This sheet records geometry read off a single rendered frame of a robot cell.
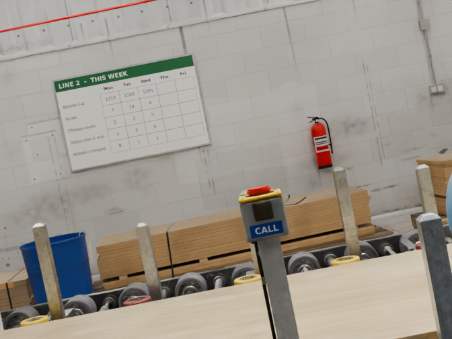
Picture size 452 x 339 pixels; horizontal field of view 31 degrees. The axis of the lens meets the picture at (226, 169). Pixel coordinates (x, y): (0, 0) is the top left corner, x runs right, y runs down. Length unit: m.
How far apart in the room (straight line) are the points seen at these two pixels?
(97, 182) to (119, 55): 1.29
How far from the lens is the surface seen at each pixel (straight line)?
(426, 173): 2.48
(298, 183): 8.51
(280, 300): 1.36
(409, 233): 2.93
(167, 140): 8.37
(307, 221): 7.25
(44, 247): 2.51
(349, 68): 8.63
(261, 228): 1.32
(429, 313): 1.70
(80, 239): 6.84
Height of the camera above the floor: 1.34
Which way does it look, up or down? 3 degrees down
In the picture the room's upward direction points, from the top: 11 degrees counter-clockwise
